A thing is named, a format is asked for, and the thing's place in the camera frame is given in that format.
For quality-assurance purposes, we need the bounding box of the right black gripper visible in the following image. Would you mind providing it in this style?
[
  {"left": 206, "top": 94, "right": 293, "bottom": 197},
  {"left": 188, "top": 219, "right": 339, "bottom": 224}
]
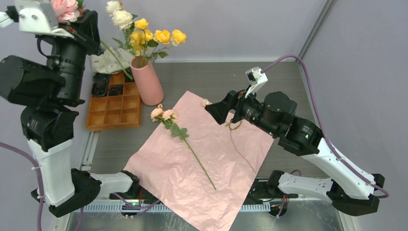
[{"left": 204, "top": 84, "right": 279, "bottom": 137}]

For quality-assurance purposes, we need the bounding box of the small bud thin stem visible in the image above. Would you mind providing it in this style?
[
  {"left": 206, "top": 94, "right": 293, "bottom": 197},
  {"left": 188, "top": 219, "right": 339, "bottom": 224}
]
[{"left": 201, "top": 98, "right": 257, "bottom": 174}]

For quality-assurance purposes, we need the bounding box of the white rose stem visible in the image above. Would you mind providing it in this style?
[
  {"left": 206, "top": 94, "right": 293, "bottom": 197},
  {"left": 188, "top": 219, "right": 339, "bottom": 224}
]
[{"left": 105, "top": 0, "right": 137, "bottom": 49}]

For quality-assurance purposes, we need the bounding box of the peach rose stem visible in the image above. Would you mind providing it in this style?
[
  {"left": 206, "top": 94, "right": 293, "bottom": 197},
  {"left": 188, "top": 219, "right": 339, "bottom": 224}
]
[{"left": 150, "top": 103, "right": 217, "bottom": 191}]

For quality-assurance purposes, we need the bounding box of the purple and pink wrapping paper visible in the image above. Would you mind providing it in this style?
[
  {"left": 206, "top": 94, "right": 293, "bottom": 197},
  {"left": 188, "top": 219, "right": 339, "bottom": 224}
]
[{"left": 125, "top": 91, "right": 273, "bottom": 231}]

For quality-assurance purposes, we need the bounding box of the pink rose stem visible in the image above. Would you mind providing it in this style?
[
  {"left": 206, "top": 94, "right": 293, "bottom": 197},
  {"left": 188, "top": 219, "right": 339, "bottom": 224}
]
[{"left": 51, "top": 0, "right": 114, "bottom": 55}]

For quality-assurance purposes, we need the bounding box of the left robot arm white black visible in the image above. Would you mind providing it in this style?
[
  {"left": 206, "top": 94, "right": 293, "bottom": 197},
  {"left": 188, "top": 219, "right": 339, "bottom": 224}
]
[{"left": 0, "top": 10, "right": 140, "bottom": 218}]

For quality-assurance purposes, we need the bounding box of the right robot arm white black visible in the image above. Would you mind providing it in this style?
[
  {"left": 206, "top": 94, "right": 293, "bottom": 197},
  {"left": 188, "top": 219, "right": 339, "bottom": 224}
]
[{"left": 205, "top": 90, "right": 385, "bottom": 217}]

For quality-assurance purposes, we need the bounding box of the pink cylindrical vase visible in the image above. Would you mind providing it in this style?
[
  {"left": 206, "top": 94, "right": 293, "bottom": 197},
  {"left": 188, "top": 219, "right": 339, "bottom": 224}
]
[{"left": 130, "top": 56, "right": 164, "bottom": 106}]

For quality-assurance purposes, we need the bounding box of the cream patterned cloth bag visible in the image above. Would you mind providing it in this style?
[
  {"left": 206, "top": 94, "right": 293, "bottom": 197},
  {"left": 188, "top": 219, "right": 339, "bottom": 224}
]
[{"left": 90, "top": 48, "right": 134, "bottom": 74}]

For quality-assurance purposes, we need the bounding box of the dark green cloth item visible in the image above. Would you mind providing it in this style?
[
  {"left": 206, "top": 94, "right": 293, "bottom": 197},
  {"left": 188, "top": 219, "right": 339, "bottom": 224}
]
[{"left": 93, "top": 73, "right": 111, "bottom": 82}]

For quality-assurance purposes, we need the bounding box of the dark bundle at tray top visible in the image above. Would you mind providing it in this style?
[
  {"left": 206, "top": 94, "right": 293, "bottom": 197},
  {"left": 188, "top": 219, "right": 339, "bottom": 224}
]
[{"left": 124, "top": 67, "right": 134, "bottom": 83}]

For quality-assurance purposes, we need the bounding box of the orange compartment tray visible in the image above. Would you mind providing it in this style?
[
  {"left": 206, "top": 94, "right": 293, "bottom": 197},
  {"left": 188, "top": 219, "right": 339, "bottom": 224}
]
[{"left": 86, "top": 72, "right": 142, "bottom": 131}]

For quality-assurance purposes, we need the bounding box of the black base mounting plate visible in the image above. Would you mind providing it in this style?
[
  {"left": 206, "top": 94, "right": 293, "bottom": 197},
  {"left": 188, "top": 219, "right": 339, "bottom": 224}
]
[{"left": 116, "top": 179, "right": 280, "bottom": 205}]

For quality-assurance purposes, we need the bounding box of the small green-lit circuit board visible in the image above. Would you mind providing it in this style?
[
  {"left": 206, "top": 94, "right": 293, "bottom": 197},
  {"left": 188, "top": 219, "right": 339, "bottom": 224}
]
[{"left": 122, "top": 203, "right": 141, "bottom": 210}]

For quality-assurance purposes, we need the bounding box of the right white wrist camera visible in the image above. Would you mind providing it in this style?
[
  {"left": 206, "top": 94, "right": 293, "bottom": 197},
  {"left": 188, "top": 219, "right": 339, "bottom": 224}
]
[{"left": 245, "top": 67, "right": 268, "bottom": 98}]

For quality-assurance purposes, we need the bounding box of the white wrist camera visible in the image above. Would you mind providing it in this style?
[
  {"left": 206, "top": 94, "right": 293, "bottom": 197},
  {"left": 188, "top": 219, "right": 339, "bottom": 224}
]
[
  {"left": 245, "top": 67, "right": 268, "bottom": 98},
  {"left": 0, "top": 0, "right": 75, "bottom": 39}
]

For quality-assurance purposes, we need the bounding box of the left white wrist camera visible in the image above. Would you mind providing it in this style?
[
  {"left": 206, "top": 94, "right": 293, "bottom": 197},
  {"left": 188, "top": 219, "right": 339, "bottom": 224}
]
[{"left": 0, "top": 0, "right": 75, "bottom": 39}]

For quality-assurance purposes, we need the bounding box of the black cable bundle in tray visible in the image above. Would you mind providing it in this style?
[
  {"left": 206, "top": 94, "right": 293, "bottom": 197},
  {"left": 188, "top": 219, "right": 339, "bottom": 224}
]
[{"left": 91, "top": 79, "right": 109, "bottom": 98}]

